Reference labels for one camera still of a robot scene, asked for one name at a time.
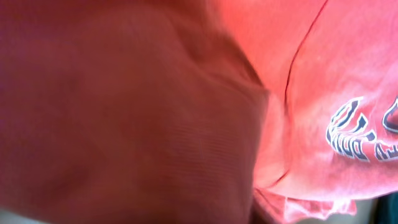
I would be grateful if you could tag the dark blue garment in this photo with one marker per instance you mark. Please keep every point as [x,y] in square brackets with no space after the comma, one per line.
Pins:
[387,209]

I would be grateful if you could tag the orange printed t-shirt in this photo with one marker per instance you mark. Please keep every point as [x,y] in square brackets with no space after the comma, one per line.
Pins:
[159,111]

